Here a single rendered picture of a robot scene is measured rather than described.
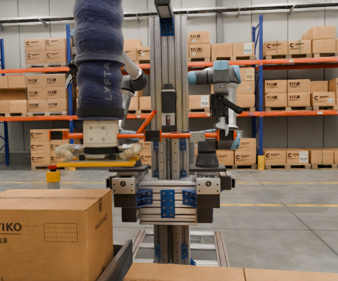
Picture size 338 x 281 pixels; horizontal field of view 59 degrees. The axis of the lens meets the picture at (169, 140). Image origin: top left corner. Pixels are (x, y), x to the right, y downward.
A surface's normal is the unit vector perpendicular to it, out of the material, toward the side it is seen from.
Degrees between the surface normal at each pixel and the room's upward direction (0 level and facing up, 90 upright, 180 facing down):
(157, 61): 90
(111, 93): 75
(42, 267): 90
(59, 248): 90
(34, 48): 89
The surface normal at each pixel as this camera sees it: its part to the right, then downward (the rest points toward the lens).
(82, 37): -0.48, 0.07
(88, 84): -0.31, -0.17
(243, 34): -0.09, 0.06
